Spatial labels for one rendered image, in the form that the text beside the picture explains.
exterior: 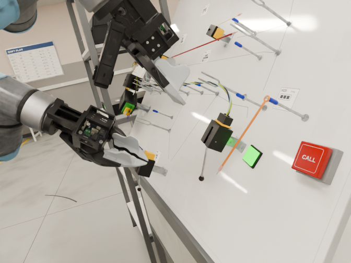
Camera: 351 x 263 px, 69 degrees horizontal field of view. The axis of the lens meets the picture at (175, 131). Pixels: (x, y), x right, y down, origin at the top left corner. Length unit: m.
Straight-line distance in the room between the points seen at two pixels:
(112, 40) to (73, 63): 7.62
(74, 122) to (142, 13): 0.24
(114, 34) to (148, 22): 0.06
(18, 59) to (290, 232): 8.15
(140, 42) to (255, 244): 0.42
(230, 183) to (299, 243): 0.21
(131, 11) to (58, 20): 7.78
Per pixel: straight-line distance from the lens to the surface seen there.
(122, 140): 0.55
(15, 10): 0.43
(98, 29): 1.56
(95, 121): 0.51
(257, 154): 0.57
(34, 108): 0.55
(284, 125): 0.56
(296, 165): 0.47
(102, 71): 0.46
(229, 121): 0.57
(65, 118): 0.54
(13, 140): 0.64
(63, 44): 8.14
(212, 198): 0.66
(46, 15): 8.30
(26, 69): 8.30
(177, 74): 0.46
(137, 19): 0.47
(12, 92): 0.57
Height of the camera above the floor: 1.31
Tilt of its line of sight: 16 degrees down
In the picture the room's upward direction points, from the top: 12 degrees counter-clockwise
